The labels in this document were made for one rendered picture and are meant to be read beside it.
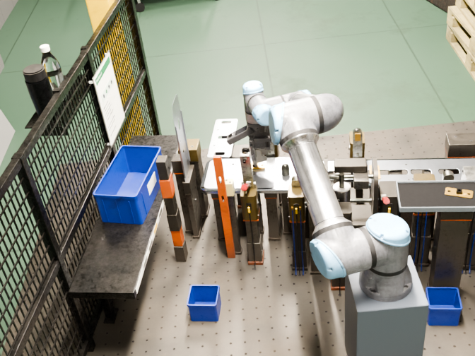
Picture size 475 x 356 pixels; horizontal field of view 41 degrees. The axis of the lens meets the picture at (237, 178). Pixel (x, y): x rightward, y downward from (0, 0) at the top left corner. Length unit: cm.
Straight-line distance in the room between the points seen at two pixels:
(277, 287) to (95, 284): 71
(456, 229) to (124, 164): 125
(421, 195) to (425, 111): 266
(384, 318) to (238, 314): 68
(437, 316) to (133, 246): 107
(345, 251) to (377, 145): 150
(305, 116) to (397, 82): 329
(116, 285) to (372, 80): 343
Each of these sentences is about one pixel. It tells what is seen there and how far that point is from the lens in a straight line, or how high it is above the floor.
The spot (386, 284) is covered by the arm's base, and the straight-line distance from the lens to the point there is 184.
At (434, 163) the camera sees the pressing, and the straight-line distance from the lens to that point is 255.
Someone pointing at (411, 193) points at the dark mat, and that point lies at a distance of 214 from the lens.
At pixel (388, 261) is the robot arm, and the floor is 125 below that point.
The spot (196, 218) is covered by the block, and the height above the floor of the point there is 79.
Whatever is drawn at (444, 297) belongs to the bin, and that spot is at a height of 74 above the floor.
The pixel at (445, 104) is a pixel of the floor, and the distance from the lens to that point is 486.
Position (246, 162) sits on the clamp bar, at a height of 118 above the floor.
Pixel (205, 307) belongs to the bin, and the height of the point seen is 78.
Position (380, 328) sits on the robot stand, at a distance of 192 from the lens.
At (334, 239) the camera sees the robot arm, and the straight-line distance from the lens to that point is 172.
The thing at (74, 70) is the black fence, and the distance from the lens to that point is 224.
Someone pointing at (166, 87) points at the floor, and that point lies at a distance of 528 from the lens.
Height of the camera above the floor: 250
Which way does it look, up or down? 37 degrees down
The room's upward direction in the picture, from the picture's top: 7 degrees counter-clockwise
